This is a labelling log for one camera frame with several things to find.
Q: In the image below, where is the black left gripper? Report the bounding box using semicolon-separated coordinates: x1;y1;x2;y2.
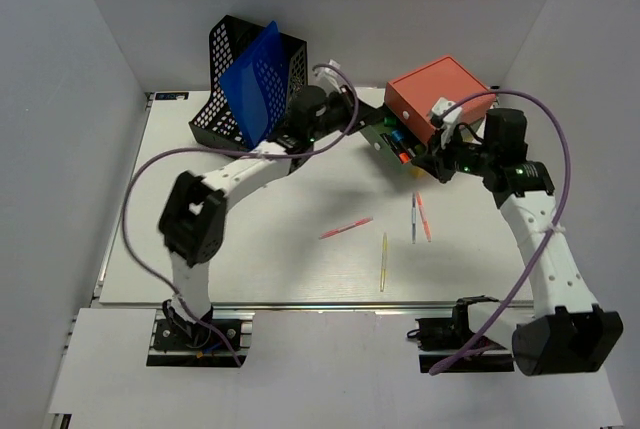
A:
309;86;384;143

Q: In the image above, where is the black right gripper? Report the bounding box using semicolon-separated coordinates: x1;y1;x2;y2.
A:
411;122;495;184

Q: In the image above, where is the yellow drawer box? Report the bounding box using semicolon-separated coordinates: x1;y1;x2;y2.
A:
409;167;427;179

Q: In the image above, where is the green drawer box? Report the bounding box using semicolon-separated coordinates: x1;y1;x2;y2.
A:
360;113;427;178

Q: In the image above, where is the blue cap black highlighter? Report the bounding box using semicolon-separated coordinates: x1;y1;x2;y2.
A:
391;130;405;143

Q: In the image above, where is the thin blue pen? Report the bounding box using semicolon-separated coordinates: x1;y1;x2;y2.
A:
411;193;417;244

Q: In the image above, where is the thin orange pen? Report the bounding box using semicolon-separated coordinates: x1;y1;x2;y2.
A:
415;191;432;243

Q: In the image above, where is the orange drawer box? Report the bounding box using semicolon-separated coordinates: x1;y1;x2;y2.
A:
384;55;488;143

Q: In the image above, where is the blue plastic folder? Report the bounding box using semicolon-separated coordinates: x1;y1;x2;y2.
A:
220;21;289;149

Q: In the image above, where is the green cap black highlighter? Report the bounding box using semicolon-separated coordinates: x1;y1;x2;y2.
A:
383;117;397;127

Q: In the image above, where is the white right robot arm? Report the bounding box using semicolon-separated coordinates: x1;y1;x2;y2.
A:
414;108;623;376

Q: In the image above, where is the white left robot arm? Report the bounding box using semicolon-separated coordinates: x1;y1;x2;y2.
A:
159;85;384;348

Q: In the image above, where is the thin pink pen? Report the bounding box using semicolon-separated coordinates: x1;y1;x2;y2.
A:
319;217;373;240

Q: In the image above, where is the thin yellow pen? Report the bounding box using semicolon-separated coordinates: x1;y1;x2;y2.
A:
379;232;388;293

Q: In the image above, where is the black mesh file rack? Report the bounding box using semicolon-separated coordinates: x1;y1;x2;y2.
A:
189;15;308;151

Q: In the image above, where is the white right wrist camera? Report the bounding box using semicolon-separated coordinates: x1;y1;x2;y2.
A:
429;97;463;148

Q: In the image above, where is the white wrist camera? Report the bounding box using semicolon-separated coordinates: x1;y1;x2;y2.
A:
312;59;350;95
429;97;463;148

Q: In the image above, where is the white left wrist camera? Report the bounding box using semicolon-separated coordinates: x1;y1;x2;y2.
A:
312;59;350;95

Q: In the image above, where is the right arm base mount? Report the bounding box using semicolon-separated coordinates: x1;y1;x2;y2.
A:
406;296;514;374

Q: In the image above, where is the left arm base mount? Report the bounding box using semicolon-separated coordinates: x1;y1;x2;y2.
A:
146;312;252;368

